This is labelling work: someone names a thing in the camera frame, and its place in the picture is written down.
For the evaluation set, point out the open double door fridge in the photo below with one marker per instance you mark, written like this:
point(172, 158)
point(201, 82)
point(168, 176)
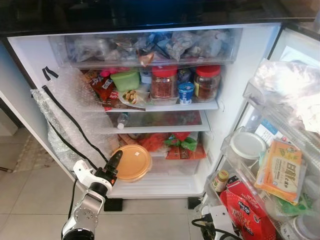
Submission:
point(230, 100)

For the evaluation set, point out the black fridge foot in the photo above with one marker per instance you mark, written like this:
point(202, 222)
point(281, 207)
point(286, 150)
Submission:
point(194, 202)
point(113, 205)

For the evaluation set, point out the bubble wrap sheet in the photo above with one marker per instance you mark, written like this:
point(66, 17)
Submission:
point(75, 100)

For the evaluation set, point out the patterned floor mat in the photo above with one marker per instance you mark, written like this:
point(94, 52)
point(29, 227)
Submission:
point(32, 155)

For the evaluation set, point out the white round lid jar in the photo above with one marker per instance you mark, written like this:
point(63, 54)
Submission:
point(307, 227)

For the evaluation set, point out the glass fridge shelf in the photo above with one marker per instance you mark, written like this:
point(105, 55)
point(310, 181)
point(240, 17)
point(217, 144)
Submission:
point(160, 129)
point(165, 106)

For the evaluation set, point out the clear fridge drawer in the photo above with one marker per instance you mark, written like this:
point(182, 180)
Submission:
point(150, 47)

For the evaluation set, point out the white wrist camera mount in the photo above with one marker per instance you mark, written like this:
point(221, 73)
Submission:
point(220, 217)
point(85, 172)

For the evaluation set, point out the red lid jar brown contents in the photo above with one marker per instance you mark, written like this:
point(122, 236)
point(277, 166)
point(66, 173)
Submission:
point(207, 85)

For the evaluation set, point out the clear bag of snacks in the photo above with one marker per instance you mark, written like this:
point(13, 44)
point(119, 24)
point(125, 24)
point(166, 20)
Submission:
point(132, 96)

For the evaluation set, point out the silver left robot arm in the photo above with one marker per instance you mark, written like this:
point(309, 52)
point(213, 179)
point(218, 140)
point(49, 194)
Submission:
point(85, 212)

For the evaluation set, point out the small yellow capped bottle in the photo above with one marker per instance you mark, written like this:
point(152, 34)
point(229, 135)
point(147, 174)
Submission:
point(220, 181)

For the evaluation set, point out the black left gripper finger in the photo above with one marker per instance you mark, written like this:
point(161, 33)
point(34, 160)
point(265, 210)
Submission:
point(114, 162)

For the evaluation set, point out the green food packet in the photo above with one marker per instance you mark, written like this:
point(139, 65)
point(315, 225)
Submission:
point(290, 206)

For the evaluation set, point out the red snack packet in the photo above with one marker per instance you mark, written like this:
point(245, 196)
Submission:
point(102, 87)

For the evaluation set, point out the red green food packets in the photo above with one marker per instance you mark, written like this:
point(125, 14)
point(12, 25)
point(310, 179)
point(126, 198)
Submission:
point(175, 145)

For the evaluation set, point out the blue white yogurt cup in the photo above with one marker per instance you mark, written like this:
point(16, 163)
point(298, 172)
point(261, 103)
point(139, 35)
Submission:
point(186, 94)

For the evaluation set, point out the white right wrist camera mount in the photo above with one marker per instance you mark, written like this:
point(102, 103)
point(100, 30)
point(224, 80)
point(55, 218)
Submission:
point(220, 217)

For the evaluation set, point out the orange yellow printed box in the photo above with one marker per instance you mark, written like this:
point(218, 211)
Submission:
point(282, 170)

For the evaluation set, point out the green plastic container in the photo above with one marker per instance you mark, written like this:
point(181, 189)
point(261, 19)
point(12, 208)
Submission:
point(126, 81)

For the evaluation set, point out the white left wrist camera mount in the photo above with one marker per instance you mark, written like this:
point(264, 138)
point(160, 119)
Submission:
point(85, 172)

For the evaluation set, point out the orange round plastic container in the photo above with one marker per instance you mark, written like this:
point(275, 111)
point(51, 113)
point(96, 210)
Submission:
point(134, 162)

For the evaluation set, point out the red printed food bag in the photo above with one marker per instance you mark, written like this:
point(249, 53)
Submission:
point(247, 212)

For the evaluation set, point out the fridge door with shelves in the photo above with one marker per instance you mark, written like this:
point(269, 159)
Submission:
point(300, 47)

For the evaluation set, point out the white lidded clear tub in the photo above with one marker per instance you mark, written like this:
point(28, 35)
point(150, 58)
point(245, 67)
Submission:
point(247, 145)

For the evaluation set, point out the crumpled clear plastic bag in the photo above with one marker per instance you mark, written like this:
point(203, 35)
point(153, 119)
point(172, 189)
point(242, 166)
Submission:
point(287, 87)

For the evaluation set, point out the clear plastic water bottle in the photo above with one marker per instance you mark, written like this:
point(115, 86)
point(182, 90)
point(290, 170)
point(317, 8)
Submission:
point(123, 121)

